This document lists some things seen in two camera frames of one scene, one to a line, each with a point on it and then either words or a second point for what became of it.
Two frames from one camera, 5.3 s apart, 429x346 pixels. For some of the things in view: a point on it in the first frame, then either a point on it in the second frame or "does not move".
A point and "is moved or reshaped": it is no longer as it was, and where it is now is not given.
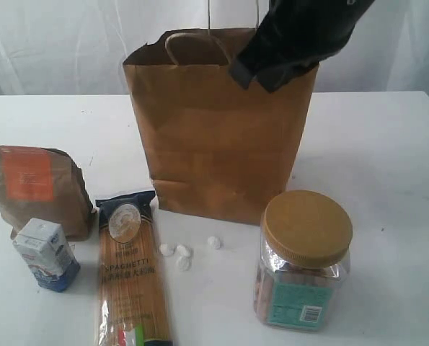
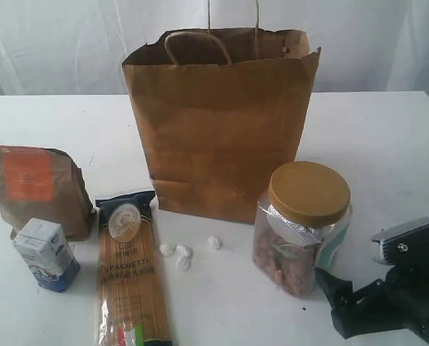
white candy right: x=214 y=241 does not move
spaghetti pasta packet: x=133 y=309 does not move
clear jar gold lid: x=303 y=260 is moved or reshaped
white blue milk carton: x=45 y=247 does not move
